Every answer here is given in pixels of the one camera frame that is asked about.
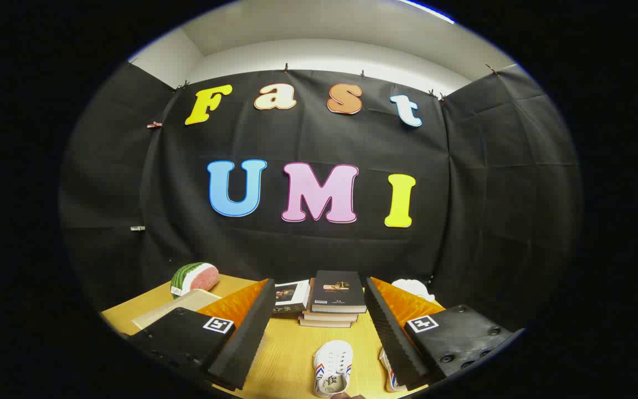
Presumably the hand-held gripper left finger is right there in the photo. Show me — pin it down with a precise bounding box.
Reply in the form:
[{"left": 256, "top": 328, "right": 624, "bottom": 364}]
[{"left": 125, "top": 279, "right": 277, "bottom": 391}]

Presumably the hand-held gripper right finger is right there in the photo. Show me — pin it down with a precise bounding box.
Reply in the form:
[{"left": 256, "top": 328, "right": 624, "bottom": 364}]
[{"left": 363, "top": 276, "right": 526, "bottom": 391}]

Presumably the white canvas shoe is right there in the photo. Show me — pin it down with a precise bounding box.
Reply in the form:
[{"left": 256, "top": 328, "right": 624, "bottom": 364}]
[
  {"left": 379, "top": 348, "right": 408, "bottom": 392},
  {"left": 312, "top": 340, "right": 354, "bottom": 398}
]

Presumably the beige fabric storage box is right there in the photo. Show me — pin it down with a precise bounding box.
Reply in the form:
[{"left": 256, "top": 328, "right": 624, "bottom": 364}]
[{"left": 132, "top": 289, "right": 222, "bottom": 330}]

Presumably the white plush toy with face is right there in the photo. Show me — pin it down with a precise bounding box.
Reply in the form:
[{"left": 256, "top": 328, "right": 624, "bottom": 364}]
[{"left": 391, "top": 278, "right": 436, "bottom": 303}]

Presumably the brown book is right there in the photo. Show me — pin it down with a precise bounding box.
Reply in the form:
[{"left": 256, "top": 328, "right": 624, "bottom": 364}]
[
  {"left": 299, "top": 317, "right": 353, "bottom": 328},
  {"left": 302, "top": 310, "right": 359, "bottom": 323}
]

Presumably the white book with portrait cover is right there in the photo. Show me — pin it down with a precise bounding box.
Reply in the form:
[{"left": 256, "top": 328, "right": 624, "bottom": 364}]
[{"left": 272, "top": 280, "right": 311, "bottom": 318}]

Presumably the black hardcover book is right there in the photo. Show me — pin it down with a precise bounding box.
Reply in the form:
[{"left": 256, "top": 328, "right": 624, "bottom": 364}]
[{"left": 309, "top": 270, "right": 368, "bottom": 314}]

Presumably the watermelon slice plush toy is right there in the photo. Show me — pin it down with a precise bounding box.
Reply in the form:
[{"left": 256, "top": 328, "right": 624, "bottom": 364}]
[{"left": 171, "top": 262, "right": 220, "bottom": 299}]

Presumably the black backdrop cloth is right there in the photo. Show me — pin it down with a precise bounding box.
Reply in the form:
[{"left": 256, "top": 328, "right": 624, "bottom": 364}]
[{"left": 59, "top": 61, "right": 583, "bottom": 333}]

